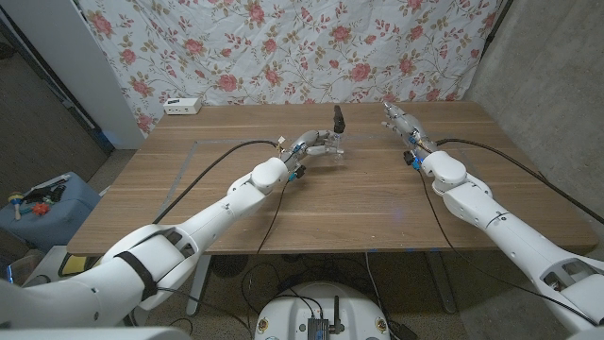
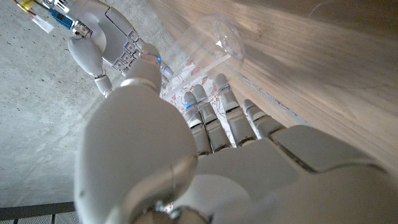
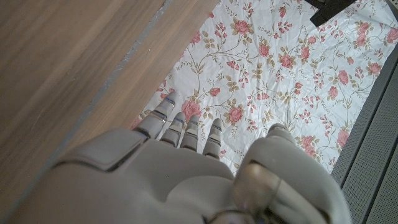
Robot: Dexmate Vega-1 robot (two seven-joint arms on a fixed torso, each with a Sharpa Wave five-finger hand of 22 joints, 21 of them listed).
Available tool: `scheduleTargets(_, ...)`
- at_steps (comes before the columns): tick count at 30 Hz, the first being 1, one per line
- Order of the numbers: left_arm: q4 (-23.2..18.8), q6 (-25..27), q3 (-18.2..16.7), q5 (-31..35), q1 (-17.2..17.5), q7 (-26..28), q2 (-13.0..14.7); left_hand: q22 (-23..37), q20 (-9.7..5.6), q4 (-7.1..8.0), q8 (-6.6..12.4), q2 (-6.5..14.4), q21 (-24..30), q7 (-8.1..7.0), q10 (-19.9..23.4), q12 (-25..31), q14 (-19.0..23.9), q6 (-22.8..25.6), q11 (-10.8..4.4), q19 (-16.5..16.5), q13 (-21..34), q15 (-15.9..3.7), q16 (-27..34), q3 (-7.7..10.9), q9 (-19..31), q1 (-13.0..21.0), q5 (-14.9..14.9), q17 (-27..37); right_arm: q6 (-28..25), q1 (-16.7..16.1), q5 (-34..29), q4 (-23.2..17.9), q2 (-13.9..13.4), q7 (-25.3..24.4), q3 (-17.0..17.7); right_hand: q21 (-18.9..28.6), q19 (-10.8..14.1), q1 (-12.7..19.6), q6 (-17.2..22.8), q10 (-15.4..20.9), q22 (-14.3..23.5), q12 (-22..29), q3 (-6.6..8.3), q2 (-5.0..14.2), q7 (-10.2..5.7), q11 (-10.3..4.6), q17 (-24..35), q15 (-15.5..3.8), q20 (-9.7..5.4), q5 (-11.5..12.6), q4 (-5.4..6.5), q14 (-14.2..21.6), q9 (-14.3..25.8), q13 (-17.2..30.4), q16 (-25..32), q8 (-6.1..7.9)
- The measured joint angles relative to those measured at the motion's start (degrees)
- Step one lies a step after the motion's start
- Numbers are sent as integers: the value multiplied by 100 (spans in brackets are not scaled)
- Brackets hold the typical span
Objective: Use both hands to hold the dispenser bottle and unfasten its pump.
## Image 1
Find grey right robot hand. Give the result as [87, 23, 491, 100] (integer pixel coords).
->
[379, 101, 440, 172]

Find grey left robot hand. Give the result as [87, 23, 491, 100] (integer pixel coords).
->
[278, 128, 345, 183]

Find clear plastic dispenser bottle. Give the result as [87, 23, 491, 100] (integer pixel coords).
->
[327, 130, 346, 164]

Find black pump head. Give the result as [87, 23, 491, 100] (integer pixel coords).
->
[332, 104, 346, 135]

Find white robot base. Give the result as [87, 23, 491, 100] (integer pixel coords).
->
[253, 281, 392, 340]

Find floral backdrop cloth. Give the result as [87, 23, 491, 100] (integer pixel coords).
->
[77, 0, 505, 136]

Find white power strip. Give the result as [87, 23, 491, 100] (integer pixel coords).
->
[162, 97, 203, 116]

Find black backdrop pole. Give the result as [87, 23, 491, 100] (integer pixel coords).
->
[479, 0, 515, 48]

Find black round object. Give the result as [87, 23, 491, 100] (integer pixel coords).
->
[210, 254, 249, 280]

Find grey table leg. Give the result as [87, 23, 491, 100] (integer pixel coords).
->
[424, 250, 458, 315]

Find black antenna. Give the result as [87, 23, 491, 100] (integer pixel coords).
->
[332, 296, 345, 334]

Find grey computer box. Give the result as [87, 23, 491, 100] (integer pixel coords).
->
[307, 316, 330, 340]

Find white table leg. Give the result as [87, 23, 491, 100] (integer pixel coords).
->
[185, 257, 212, 317]

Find white flat stick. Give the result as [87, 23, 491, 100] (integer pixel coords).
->
[28, 173, 72, 194]

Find blue storage box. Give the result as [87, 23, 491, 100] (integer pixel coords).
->
[0, 171, 103, 254]

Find white mat with yellow print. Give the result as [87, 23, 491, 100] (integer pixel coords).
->
[21, 245, 105, 287]

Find black toy pieces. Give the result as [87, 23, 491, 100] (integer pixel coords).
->
[23, 183, 67, 205]

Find wooden toy mallet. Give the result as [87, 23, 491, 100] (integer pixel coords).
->
[8, 191, 25, 222]

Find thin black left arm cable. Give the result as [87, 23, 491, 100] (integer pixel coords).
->
[254, 180, 292, 259]

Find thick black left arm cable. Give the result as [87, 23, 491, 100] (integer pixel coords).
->
[150, 139, 282, 226]

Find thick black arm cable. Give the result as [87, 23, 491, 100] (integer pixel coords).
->
[434, 137, 604, 225]
[150, 139, 282, 226]

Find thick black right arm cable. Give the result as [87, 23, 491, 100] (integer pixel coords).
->
[434, 137, 604, 225]

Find grey floor cable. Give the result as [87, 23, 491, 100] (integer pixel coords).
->
[364, 252, 393, 327]

